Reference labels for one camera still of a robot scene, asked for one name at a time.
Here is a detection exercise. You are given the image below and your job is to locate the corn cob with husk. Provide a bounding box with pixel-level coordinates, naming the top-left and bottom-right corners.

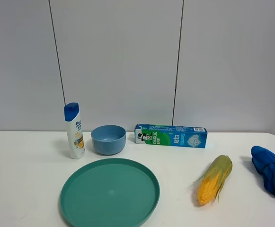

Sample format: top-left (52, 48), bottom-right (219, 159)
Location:
top-left (195, 155), bottom-right (233, 207)

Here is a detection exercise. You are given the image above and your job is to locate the blue plastic bowl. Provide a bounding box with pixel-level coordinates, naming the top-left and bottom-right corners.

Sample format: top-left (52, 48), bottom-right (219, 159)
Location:
top-left (91, 125), bottom-right (126, 156)

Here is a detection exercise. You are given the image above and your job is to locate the blue green toothpaste box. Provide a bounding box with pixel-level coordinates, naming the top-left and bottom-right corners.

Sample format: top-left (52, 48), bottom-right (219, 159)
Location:
top-left (134, 124), bottom-right (207, 148)

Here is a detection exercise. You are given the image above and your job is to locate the white shampoo bottle blue cap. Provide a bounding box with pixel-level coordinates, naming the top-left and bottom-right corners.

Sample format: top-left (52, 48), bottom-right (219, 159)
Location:
top-left (64, 102), bottom-right (85, 159)

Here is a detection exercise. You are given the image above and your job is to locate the green round plate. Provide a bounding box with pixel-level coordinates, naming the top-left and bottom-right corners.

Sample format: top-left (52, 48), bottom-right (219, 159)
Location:
top-left (59, 158), bottom-right (160, 227)

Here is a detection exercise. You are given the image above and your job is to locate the rolled blue cloth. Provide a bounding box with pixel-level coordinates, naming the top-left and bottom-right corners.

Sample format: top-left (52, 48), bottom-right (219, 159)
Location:
top-left (251, 146), bottom-right (275, 196)

